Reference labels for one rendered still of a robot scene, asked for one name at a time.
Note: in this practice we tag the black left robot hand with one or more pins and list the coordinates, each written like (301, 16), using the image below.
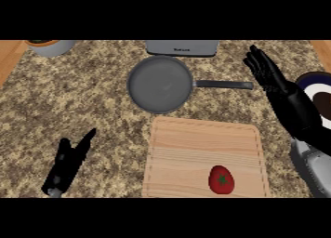
(65, 164)

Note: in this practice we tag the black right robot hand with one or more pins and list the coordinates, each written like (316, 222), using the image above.
(287, 96)

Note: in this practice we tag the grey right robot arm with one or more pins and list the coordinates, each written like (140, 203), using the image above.
(316, 172)

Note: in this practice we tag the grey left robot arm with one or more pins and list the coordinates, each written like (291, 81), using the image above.
(55, 193)

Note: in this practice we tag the wooden cutting board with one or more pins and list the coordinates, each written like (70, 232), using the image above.
(207, 158)

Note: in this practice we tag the dark grey frying pan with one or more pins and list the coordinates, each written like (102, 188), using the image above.
(160, 83)

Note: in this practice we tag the red tomato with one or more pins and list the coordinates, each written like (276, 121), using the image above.
(220, 180)

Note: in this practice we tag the blue and white plate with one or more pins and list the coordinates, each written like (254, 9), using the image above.
(319, 93)

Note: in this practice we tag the brown food on plate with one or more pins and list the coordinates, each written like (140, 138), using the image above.
(328, 105)

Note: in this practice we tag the grey appliance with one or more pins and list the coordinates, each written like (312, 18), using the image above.
(183, 48)

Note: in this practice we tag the grey pot with orange rim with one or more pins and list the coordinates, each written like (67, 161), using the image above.
(50, 47)

